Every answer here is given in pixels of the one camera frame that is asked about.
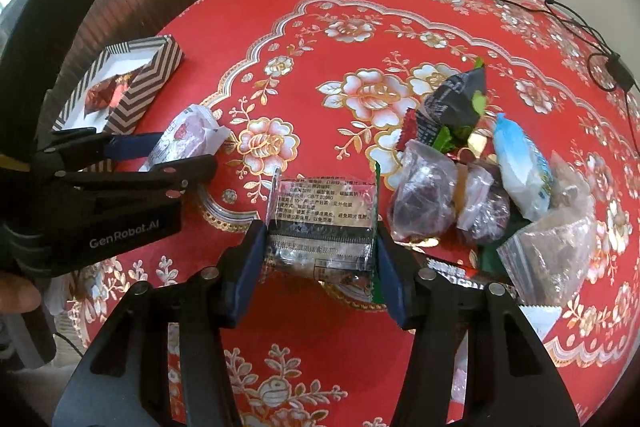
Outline blue and white snack packet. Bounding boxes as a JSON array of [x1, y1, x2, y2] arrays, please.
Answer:
[[494, 113, 553, 223]]

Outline clear green-edged snack packet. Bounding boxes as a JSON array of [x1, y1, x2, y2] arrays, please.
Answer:
[[265, 164, 383, 303]]

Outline red and black snack packet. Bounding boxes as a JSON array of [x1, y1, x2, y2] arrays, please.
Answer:
[[425, 252, 516, 294]]

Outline pink and white snack packet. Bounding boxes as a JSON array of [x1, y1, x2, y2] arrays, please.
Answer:
[[140, 104, 231, 172]]

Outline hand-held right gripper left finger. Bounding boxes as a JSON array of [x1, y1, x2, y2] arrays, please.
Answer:
[[52, 221, 268, 427]]

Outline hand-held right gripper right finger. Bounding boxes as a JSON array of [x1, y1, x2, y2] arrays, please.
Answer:
[[375, 224, 581, 427]]

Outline red floral tablecloth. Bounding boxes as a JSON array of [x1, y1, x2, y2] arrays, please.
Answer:
[[65, 0, 640, 427]]

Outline clear packet with beige filling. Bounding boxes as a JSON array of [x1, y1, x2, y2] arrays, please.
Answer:
[[500, 152, 598, 308]]

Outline black cable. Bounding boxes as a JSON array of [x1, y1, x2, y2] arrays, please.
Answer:
[[415, 0, 640, 148]]

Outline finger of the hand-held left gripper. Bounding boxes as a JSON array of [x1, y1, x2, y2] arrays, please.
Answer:
[[37, 129, 166, 162], [61, 154, 219, 202]]

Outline striped cardboard box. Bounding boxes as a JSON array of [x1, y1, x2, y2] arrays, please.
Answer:
[[52, 35, 186, 158]]

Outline person's left hand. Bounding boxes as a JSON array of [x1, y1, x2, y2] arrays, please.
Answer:
[[0, 271, 42, 314]]

